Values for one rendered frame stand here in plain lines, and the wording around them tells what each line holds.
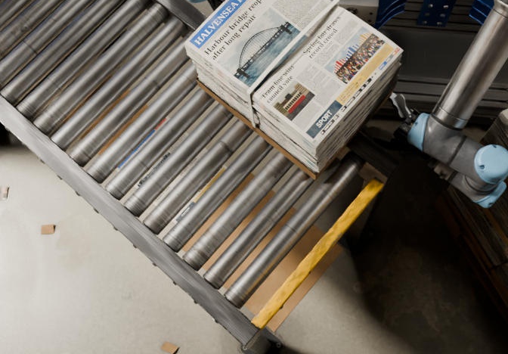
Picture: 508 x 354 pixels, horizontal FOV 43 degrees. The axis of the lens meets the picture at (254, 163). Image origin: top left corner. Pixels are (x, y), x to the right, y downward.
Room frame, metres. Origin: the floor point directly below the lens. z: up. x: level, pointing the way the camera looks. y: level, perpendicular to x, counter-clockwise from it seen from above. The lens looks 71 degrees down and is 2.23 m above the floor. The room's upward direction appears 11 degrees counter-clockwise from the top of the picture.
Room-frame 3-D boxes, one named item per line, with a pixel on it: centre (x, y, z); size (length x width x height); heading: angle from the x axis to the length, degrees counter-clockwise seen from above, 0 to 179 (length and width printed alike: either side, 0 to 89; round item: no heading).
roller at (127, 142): (0.69, 0.21, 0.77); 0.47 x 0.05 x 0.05; 128
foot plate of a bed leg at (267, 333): (0.12, 0.10, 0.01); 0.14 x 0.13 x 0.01; 128
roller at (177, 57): (0.74, 0.25, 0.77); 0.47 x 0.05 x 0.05; 128
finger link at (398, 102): (0.57, -0.37, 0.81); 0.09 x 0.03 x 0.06; 11
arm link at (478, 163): (0.35, -0.48, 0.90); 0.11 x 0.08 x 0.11; 45
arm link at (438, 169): (0.40, -0.44, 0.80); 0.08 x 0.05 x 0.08; 128
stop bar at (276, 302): (0.25, -0.10, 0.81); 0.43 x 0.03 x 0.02; 128
